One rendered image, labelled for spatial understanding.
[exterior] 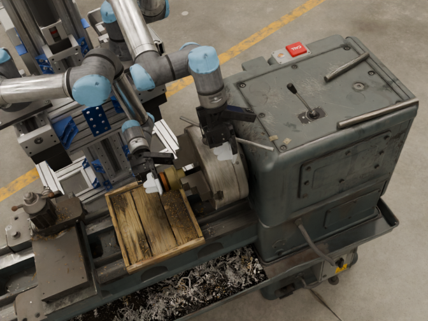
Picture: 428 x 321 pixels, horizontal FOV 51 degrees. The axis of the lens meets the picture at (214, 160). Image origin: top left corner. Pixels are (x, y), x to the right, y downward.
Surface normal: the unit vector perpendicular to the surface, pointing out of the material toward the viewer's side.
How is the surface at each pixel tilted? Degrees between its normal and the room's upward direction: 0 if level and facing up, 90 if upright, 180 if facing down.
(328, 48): 0
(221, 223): 0
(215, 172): 47
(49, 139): 90
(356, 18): 0
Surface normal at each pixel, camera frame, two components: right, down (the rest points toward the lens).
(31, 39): 0.51, 0.66
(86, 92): 0.07, 0.79
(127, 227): -0.10, -0.59
